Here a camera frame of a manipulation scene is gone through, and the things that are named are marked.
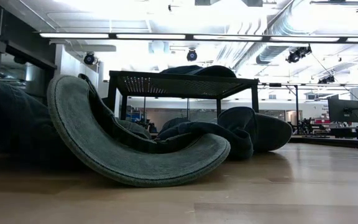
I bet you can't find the black aluminium table frame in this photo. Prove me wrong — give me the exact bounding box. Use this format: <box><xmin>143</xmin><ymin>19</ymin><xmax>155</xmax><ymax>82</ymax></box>
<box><xmin>290</xmin><ymin>136</ymin><xmax>358</xmax><ymax>151</ymax></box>

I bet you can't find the blue denim baseball cap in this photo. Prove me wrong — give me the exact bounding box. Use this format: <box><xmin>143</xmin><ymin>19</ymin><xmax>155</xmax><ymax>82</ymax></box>
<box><xmin>0</xmin><ymin>76</ymin><xmax>88</xmax><ymax>170</ymax></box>
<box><xmin>159</xmin><ymin>64</ymin><xmax>237</xmax><ymax>78</ymax></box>

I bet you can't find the green denim baseball cap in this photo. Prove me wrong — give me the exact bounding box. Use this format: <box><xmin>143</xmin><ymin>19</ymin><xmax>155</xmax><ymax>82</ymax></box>
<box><xmin>155</xmin><ymin>106</ymin><xmax>293</xmax><ymax>162</ymax></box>
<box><xmin>116</xmin><ymin>119</ymin><xmax>152</xmax><ymax>141</ymax></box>
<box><xmin>46</xmin><ymin>73</ymin><xmax>231</xmax><ymax>188</ymax></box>

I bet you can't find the computer monitor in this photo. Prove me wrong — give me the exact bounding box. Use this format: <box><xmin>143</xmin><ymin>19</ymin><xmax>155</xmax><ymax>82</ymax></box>
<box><xmin>327</xmin><ymin>97</ymin><xmax>358</xmax><ymax>124</ymax></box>

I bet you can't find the black perforated metal stand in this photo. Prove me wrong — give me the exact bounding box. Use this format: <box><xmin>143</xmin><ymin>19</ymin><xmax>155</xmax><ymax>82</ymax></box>
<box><xmin>106</xmin><ymin>70</ymin><xmax>260</xmax><ymax>121</ymax></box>

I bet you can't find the LED light bar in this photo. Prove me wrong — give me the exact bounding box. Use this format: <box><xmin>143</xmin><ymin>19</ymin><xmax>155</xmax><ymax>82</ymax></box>
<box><xmin>38</xmin><ymin>32</ymin><xmax>358</xmax><ymax>44</ymax></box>

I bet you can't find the black track spotlight cluster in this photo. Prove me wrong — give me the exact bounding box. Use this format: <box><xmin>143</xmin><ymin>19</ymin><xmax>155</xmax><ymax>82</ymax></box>
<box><xmin>285</xmin><ymin>44</ymin><xmax>313</xmax><ymax>64</ymax></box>
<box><xmin>318</xmin><ymin>75</ymin><xmax>336</xmax><ymax>85</ymax></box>

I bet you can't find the silver spiral ventilation duct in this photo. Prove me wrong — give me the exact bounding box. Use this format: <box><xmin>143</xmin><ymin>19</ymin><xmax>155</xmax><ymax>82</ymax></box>
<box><xmin>233</xmin><ymin>0</ymin><xmax>312</xmax><ymax>73</ymax></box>

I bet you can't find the black metal post frame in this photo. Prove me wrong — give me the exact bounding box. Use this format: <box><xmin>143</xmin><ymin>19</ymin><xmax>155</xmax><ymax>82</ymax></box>
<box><xmin>257</xmin><ymin>82</ymin><xmax>300</xmax><ymax>135</ymax></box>

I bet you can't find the black framed glass partition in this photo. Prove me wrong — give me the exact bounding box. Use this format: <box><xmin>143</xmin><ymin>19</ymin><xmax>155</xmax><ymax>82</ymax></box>
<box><xmin>0</xmin><ymin>0</ymin><xmax>58</xmax><ymax>105</ymax></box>

